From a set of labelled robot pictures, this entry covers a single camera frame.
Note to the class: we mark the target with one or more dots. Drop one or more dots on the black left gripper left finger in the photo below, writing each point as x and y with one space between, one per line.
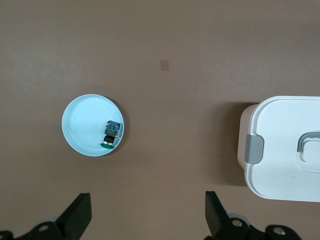
77 215

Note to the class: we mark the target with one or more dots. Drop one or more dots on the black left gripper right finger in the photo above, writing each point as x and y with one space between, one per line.
215 215

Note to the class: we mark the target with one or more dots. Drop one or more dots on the white lidded pink box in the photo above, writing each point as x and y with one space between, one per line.
277 145

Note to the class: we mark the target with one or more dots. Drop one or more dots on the light blue round plate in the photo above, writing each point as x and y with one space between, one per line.
83 123

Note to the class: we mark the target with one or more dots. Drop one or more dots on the tan tape patch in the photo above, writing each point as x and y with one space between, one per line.
164 65

